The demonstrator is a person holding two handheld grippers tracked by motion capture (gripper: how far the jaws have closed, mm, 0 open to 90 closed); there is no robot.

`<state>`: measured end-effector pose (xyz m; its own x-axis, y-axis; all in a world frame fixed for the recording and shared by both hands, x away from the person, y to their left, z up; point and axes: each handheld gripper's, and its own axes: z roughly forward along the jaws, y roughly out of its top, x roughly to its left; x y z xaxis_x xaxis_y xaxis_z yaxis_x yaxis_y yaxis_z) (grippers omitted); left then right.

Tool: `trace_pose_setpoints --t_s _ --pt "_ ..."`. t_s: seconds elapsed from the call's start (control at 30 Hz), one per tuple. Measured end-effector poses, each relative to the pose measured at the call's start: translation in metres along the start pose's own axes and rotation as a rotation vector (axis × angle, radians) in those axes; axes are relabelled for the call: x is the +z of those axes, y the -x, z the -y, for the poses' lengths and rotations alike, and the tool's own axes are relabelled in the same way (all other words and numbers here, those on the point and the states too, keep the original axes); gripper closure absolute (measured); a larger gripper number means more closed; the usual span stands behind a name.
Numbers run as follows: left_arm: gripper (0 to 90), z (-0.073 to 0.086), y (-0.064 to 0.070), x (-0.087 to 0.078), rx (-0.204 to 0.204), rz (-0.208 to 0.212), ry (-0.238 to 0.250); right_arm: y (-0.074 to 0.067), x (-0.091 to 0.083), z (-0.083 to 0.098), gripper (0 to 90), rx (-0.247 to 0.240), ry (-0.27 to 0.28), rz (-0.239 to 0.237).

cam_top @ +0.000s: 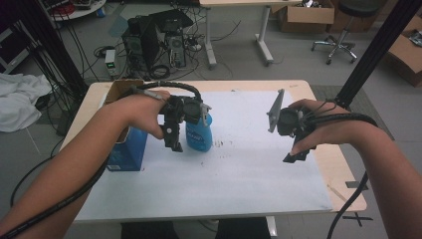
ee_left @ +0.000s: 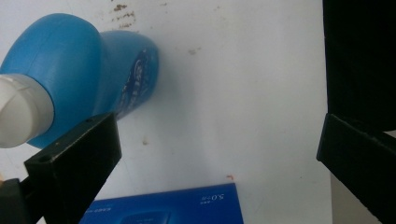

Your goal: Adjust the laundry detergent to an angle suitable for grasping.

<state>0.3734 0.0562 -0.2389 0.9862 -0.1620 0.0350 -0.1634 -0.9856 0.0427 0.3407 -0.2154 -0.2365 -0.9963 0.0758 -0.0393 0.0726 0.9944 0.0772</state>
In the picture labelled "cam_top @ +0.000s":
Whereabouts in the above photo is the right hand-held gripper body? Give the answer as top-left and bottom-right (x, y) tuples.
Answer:
(266, 89), (317, 141)

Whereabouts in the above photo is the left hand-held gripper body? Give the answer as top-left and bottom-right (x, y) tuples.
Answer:
(158, 94), (204, 134)

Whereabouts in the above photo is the blue spray bottle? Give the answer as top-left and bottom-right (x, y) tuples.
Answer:
(184, 103), (214, 153)

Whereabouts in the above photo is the person's left hand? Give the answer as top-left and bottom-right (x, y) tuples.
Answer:
(122, 89), (172, 140)

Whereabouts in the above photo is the person's right hand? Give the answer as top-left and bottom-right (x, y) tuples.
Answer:
(288, 98), (356, 157)

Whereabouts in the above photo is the blue cardboard box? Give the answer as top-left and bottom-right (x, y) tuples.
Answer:
(105, 79), (149, 172)

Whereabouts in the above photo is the grey computer tower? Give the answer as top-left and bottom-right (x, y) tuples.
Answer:
(166, 33), (188, 70)

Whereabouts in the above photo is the white table mat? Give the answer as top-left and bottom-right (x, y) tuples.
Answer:
(75, 89), (333, 223)

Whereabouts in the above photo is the black tape strip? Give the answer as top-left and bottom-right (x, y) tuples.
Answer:
(344, 180), (369, 192)

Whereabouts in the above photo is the black computer tower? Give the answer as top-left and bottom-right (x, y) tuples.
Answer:
(121, 15), (161, 73)

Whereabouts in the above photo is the white desk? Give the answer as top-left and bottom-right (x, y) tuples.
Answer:
(198, 0), (304, 70)

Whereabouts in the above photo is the white power supply unit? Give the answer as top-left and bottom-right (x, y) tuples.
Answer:
(105, 49), (118, 77)

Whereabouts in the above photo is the black tape cross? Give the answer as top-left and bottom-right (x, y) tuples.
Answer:
(342, 212), (374, 228)

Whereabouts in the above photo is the black flat panel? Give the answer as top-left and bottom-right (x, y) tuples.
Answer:
(148, 9), (194, 35)

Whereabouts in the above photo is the office chair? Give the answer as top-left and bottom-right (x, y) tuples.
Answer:
(311, 0), (388, 66)

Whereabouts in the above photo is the open brown cardboard box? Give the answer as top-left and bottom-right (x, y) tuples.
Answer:
(278, 0), (335, 35)

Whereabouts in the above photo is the black metal stand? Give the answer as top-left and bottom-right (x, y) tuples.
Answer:
(334, 0), (422, 111)

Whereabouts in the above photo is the round white table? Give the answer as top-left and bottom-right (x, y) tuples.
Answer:
(39, 0), (107, 22)

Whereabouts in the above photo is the large brown cardboard box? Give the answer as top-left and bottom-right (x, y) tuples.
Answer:
(384, 14), (422, 89)

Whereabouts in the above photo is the white cloth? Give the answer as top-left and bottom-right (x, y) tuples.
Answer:
(0, 72), (54, 133)

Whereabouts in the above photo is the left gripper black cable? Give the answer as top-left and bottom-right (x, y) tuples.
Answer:
(0, 80), (204, 239)

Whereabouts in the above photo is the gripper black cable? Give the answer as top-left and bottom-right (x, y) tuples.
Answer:
(312, 112), (379, 239)
(0, 80), (204, 239)

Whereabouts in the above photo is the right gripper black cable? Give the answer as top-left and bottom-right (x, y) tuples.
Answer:
(312, 112), (379, 239)

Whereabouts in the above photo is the black stand with cables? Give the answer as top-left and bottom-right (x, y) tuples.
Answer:
(13, 0), (90, 101)

